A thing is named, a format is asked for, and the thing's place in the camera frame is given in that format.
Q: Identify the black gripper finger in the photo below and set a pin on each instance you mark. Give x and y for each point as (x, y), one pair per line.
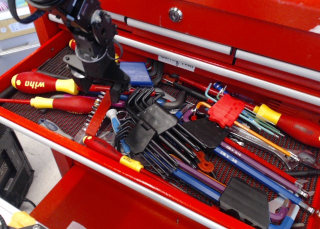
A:
(83, 82)
(116, 91)

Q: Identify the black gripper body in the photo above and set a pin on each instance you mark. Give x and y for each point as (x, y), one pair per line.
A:
(102, 68)

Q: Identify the red bit holder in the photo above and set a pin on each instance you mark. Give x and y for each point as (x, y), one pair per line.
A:
(100, 107)

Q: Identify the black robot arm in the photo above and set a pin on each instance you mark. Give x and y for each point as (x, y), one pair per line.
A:
(93, 30)

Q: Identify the blue hex key holder set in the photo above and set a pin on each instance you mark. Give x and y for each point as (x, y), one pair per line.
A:
(139, 75)

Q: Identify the black holder centre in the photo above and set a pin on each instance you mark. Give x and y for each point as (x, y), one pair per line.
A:
(207, 132)

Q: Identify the red holder coloured hex keys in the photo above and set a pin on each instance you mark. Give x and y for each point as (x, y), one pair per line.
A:
(226, 110)

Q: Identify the black holder large hex keys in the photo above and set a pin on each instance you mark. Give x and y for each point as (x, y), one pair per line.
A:
(248, 204)

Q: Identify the red yellow screwdriver front left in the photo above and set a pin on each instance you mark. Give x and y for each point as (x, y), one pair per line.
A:
(73, 104)

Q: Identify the blue white precision screwdriver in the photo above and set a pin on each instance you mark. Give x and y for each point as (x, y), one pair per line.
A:
(112, 115)

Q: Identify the red yellow screwdriver back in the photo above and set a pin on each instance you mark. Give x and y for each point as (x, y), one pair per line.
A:
(72, 44)

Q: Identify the black hex key set upper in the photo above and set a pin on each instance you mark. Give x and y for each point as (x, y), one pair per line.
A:
(152, 123)

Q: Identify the black hex key set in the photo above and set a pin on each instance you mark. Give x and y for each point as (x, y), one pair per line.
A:
(152, 123)
(158, 157)

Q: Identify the large red yellow Wiha screwdriver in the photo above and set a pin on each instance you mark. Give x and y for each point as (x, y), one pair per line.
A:
(37, 83)

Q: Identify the white label cutting tools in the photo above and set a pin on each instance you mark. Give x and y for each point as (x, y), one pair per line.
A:
(176, 63)

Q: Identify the black hex key set lower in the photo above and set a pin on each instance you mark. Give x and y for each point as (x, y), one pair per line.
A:
(158, 157)

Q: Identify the red yellow screwdriver front edge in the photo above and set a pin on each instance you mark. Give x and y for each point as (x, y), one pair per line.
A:
(104, 148)

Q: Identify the open red drawer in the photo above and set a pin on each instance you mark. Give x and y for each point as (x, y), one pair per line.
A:
(100, 193)

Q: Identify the cardboard box on shelf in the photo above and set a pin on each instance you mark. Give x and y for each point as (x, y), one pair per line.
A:
(10, 28)

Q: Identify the round silver cabinet lock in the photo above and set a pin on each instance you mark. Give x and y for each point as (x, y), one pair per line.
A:
(175, 14)

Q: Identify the red tool cabinet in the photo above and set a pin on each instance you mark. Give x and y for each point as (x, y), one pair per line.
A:
(268, 50)

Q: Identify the black device on floor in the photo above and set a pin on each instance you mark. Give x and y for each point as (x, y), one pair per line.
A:
(16, 173)

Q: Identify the orange plastic key clip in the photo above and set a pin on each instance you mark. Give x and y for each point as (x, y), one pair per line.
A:
(203, 162)

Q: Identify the silver combination wrench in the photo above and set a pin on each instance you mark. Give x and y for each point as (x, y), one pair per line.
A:
(305, 156)

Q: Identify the red yellow screwdriver right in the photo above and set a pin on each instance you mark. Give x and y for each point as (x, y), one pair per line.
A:
(300, 129)

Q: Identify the blue long hex key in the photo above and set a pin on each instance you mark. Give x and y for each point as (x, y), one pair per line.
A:
(280, 190)

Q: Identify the purple long hex key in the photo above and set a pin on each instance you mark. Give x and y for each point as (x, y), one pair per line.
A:
(264, 167)

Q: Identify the grey blue handle tool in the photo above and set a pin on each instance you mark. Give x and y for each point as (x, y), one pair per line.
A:
(53, 127)

